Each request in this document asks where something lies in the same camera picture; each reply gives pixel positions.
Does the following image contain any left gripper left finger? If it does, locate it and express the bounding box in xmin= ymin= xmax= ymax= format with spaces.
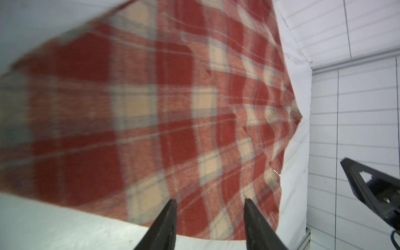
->
xmin=134 ymin=199 xmax=178 ymax=250

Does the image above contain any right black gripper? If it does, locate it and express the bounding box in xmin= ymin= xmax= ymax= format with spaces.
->
xmin=341 ymin=158 xmax=400 ymax=231

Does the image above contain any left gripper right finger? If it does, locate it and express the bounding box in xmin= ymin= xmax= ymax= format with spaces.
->
xmin=244 ymin=198 xmax=288 ymax=250

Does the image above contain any red plaid skirt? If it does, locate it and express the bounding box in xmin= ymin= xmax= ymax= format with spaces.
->
xmin=1 ymin=1 xmax=302 ymax=240

